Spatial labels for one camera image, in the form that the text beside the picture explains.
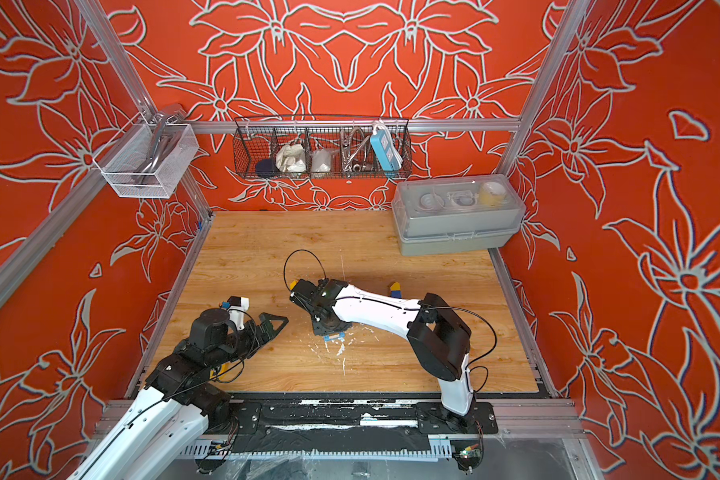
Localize aluminium rear rail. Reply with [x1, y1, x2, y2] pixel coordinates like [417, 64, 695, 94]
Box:
[188, 117, 520, 134]

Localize black wire wall basket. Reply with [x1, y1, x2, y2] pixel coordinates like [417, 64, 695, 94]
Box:
[232, 115, 413, 180]

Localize light blue lego plate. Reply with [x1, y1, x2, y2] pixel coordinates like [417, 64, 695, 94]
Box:
[323, 332, 345, 343]

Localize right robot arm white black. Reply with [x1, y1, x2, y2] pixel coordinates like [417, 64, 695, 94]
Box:
[289, 279, 474, 417]

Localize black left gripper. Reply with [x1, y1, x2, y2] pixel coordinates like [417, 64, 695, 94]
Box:
[208, 313, 289, 370]

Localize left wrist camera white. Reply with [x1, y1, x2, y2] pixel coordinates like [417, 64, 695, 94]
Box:
[220, 296, 250, 331]

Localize metal tongs in bin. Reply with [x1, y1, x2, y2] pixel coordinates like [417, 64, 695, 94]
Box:
[136, 103, 186, 185]

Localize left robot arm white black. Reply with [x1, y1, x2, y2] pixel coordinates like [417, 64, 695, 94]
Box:
[69, 307, 288, 479]

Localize aluminium frame post left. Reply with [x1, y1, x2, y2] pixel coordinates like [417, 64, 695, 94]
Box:
[76, 1, 212, 221]

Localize aluminium frame post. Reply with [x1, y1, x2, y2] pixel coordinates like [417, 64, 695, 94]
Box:
[76, 1, 212, 221]
[494, 0, 590, 175]

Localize light blue box in basket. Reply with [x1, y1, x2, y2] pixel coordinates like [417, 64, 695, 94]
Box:
[370, 121, 403, 178]

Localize aluminium frame post right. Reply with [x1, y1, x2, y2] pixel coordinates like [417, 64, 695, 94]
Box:
[494, 0, 590, 175]

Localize grey plastic storage box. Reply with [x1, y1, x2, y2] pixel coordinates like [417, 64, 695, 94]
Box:
[392, 174, 526, 256]

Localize white crumpled bag in basket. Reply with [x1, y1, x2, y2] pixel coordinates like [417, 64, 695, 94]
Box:
[275, 144, 307, 174]

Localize aluminium frame rail left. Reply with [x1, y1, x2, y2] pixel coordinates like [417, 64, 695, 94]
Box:
[0, 171, 106, 309]

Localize clear plastic wall bin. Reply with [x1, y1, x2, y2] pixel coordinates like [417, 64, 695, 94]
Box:
[94, 104, 199, 199]

